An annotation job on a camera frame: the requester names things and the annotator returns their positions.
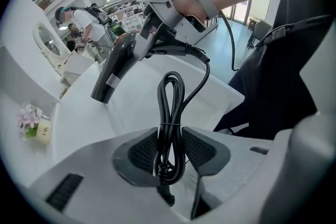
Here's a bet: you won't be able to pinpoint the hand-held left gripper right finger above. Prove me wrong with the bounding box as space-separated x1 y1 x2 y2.
182 126 274 220

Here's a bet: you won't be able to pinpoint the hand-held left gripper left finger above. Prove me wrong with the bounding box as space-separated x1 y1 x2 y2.
28 127 190 224

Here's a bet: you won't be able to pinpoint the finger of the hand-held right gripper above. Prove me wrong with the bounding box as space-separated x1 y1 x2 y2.
132 12 165 61

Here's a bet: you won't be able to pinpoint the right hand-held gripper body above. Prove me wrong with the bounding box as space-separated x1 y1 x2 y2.
136 0 218 46

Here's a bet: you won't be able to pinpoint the black hair dryer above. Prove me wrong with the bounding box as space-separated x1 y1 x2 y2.
104 54 246 140
90 29 212 207

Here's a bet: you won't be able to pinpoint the white desk with drawers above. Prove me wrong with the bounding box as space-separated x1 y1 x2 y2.
51 59 127 166

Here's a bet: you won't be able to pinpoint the person's right hand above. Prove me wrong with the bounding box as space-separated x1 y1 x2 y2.
173 0 208 25

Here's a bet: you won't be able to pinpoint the pink flowers in cream pot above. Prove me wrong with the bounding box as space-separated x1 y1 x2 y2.
16 102 52 145

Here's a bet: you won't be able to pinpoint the white oval vanity mirror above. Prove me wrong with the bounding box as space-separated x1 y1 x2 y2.
32 22 106 85

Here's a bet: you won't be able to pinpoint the grey chair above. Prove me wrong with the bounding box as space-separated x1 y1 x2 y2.
247 19 273 48

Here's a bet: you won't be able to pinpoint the person's black clothing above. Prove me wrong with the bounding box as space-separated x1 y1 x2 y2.
213 0 336 140

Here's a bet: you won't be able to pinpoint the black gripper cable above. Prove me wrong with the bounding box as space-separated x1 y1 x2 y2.
219 9 240 72

